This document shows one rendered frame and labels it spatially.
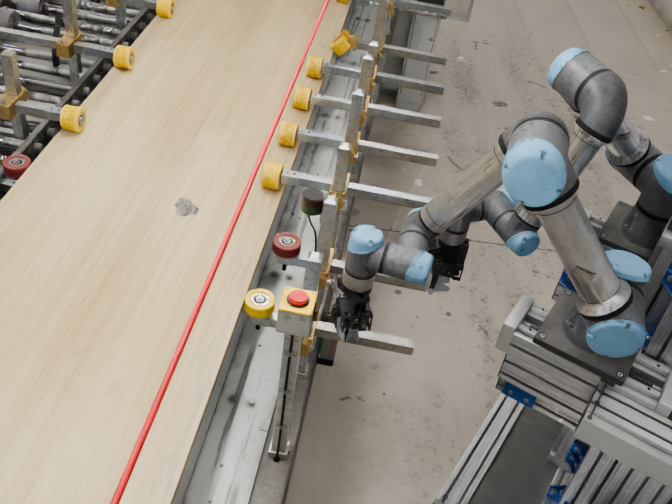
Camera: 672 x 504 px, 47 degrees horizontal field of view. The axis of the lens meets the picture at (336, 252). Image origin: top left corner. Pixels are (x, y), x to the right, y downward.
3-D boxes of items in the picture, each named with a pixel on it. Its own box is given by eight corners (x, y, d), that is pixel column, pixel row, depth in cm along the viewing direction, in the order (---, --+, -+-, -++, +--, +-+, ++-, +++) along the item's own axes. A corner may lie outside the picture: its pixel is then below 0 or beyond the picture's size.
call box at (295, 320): (314, 317, 163) (318, 291, 158) (308, 341, 158) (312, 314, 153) (281, 311, 163) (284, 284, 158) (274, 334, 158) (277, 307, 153)
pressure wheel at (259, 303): (261, 313, 211) (263, 282, 203) (278, 331, 206) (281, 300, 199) (236, 324, 206) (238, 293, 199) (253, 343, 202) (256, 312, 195)
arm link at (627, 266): (633, 293, 183) (655, 250, 175) (633, 331, 173) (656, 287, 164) (582, 279, 185) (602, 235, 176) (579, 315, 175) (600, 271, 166)
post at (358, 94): (344, 211, 268) (365, 88, 238) (343, 217, 266) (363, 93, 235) (335, 209, 269) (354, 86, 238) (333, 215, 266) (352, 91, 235)
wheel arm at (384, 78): (442, 91, 293) (444, 82, 291) (442, 95, 290) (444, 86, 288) (314, 67, 295) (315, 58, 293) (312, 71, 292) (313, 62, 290)
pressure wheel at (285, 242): (300, 263, 228) (303, 233, 221) (294, 281, 222) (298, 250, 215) (273, 258, 229) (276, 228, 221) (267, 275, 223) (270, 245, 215)
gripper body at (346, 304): (340, 335, 184) (346, 299, 176) (332, 309, 190) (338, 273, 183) (370, 332, 186) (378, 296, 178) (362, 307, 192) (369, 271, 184)
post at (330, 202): (319, 322, 234) (338, 195, 203) (317, 330, 231) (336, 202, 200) (307, 319, 234) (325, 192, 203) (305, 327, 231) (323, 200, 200)
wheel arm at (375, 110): (439, 123, 274) (441, 115, 272) (439, 129, 271) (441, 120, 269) (302, 98, 276) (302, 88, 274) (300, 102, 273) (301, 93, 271)
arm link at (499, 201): (519, 229, 206) (484, 236, 202) (497, 204, 214) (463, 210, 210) (527, 206, 201) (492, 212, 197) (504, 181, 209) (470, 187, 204)
